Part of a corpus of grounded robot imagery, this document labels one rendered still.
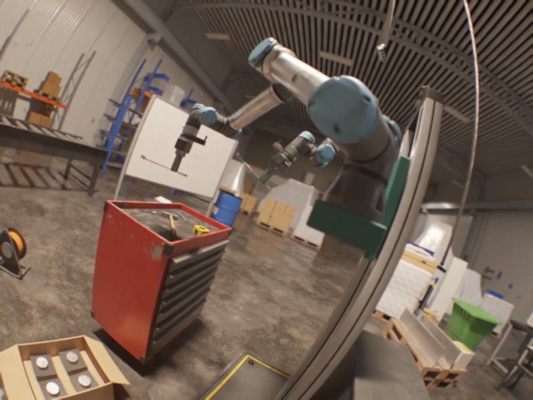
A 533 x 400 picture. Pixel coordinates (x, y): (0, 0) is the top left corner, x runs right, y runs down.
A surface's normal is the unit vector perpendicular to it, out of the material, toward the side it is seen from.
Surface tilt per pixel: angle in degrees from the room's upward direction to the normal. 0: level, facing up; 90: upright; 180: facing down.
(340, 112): 94
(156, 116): 90
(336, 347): 90
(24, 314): 0
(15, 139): 90
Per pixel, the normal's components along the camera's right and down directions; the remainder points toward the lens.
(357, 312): -0.34, -0.10
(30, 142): 0.91, 0.38
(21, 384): 0.17, -0.90
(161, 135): 0.74, 0.33
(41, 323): 0.38, -0.92
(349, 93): -0.63, -0.14
